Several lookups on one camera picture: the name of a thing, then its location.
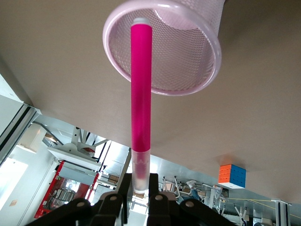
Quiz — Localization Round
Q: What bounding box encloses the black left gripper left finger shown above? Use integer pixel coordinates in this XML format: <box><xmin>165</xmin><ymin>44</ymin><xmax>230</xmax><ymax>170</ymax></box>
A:
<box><xmin>25</xmin><ymin>173</ymin><xmax>133</xmax><ymax>226</ymax></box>

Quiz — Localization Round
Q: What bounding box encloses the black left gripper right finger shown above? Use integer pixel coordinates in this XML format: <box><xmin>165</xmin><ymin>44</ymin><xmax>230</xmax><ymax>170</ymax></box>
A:
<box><xmin>146</xmin><ymin>173</ymin><xmax>236</xmax><ymax>226</ymax></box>

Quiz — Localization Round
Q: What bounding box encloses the pink marker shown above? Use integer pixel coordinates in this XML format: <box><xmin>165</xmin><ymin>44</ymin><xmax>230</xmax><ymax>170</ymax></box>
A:
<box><xmin>130</xmin><ymin>17</ymin><xmax>153</xmax><ymax>195</ymax></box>

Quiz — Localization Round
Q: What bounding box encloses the white shelf board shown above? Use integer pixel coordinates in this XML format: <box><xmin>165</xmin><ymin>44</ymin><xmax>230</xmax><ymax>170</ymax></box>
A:
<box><xmin>47</xmin><ymin>143</ymin><xmax>104</xmax><ymax>170</ymax></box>

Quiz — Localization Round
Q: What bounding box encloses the multicolour puzzle cube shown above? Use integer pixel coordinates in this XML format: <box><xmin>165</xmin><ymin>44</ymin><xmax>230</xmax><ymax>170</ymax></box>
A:
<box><xmin>218</xmin><ymin>163</ymin><xmax>247</xmax><ymax>189</ymax></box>

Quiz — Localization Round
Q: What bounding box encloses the pink mesh cup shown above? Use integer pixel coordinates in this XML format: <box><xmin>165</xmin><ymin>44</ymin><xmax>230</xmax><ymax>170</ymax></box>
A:
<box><xmin>102</xmin><ymin>0</ymin><xmax>227</xmax><ymax>97</ymax></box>

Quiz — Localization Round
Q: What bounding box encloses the red metal cabinet frame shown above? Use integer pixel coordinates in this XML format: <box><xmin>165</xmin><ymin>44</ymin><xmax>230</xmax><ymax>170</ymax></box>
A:
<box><xmin>33</xmin><ymin>159</ymin><xmax>101</xmax><ymax>220</ymax></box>

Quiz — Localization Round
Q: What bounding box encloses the aluminium profile post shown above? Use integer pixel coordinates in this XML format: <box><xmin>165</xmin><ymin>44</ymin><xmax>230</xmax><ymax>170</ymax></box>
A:
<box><xmin>271</xmin><ymin>199</ymin><xmax>293</xmax><ymax>226</ymax></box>

